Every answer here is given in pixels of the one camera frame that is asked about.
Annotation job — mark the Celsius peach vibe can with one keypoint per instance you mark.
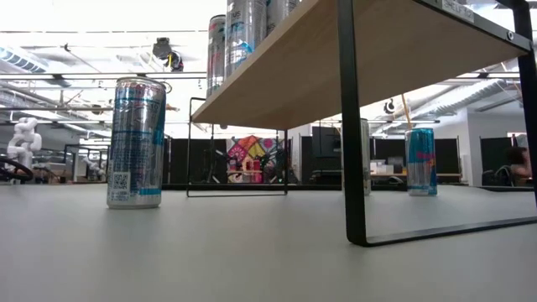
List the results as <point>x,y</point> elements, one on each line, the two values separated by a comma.
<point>216,54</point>

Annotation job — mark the Celsius arctic vibe can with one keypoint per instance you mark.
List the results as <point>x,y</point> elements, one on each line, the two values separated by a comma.
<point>279,14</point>
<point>245,38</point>

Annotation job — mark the blue silver Red Bull can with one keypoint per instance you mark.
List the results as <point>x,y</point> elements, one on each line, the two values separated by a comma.
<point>136,147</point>
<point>420,163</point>

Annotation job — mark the large white robot arm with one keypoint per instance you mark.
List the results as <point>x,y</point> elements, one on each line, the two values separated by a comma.
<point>23,140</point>

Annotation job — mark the small white robot arm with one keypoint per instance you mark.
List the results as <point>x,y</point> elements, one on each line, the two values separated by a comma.
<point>93,165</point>

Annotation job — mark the white shelf label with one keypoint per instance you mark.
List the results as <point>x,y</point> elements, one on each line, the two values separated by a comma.
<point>459,9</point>

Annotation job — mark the colourful patchwork panel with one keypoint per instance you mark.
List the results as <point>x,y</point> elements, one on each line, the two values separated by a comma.
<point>247,151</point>

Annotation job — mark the black cabinet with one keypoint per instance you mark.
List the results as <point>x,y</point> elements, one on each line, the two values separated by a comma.
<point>325,147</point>

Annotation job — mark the black partition panel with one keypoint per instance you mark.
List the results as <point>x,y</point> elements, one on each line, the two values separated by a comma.
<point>199,151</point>
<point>495,161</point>
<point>384,149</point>

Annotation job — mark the white box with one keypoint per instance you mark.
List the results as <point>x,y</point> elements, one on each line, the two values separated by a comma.
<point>384,169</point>

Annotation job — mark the wooden desk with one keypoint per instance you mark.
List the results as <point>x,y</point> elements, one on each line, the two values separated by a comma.
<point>449,174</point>

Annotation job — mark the black wheel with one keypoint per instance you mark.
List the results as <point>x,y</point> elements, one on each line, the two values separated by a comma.
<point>30,173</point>

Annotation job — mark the person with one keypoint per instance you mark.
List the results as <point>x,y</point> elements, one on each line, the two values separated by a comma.
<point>520,161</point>

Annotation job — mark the black aluminium table frame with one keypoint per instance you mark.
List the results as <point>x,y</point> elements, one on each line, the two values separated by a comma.
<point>251,187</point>

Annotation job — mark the wooden shelf with black frame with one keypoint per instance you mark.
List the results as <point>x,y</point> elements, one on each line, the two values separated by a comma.
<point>335,63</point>

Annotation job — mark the black overhead camera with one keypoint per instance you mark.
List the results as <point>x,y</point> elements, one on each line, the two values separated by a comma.
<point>161,48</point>

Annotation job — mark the silver ventilation duct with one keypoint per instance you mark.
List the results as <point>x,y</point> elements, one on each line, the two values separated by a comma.
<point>470,97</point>

